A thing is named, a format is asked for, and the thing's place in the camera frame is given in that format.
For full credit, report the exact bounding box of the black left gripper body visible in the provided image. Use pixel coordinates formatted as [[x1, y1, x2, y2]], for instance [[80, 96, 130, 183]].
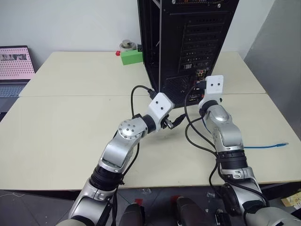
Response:
[[161, 113, 176, 129]]

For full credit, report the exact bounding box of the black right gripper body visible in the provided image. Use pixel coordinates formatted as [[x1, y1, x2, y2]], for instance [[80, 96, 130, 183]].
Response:
[[193, 80, 207, 92]]

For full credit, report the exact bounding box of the black computer tower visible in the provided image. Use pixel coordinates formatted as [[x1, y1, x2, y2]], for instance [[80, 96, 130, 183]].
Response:
[[137, 0, 239, 109]]

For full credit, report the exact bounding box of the green box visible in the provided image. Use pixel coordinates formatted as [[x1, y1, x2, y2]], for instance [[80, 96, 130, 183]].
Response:
[[120, 49, 144, 66]]

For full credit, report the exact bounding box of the grey partition panel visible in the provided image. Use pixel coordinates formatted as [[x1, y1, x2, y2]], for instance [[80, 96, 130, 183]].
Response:
[[243, 0, 301, 95]]

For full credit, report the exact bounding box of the dark rounded shape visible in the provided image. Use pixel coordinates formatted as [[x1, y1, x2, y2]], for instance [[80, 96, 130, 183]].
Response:
[[175, 196, 210, 226], [119, 203, 146, 226]]

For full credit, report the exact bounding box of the cardboard scrap on floor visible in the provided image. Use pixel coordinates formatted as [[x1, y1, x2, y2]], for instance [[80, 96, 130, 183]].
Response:
[[281, 195, 301, 208]]

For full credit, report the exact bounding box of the laptop with pink screen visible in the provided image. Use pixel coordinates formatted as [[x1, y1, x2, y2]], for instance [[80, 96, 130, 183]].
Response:
[[0, 45, 36, 113]]

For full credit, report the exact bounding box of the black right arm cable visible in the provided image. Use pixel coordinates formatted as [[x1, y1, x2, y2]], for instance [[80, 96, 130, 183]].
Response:
[[184, 85, 223, 189]]

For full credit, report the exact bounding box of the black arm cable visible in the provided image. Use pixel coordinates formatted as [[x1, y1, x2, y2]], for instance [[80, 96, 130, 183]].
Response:
[[184, 85, 223, 189], [112, 85, 156, 226]]

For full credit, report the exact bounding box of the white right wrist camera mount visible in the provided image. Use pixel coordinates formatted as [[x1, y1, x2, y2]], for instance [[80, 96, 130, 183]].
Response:
[[203, 74, 224, 102]]

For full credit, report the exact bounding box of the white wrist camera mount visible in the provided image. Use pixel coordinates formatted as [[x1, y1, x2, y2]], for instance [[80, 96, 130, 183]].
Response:
[[147, 92, 175, 131], [203, 74, 224, 102]]

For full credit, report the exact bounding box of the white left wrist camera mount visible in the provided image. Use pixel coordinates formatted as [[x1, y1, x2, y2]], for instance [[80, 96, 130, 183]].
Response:
[[147, 92, 175, 131]]

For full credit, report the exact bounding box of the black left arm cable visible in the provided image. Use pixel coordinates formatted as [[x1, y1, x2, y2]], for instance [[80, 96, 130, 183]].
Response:
[[112, 85, 156, 226]]

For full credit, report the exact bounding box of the blue ethernet cable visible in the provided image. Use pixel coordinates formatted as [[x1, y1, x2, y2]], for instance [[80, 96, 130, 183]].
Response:
[[201, 117, 289, 150]]

